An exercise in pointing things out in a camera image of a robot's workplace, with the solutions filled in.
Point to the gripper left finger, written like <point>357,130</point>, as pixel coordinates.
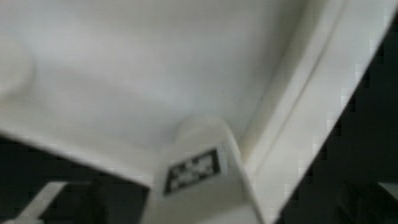
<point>60,205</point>

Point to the white table leg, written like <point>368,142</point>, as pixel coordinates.
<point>201,193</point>

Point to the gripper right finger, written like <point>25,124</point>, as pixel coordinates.
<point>364,205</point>

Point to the white square tabletop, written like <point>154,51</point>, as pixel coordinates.
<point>119,65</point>

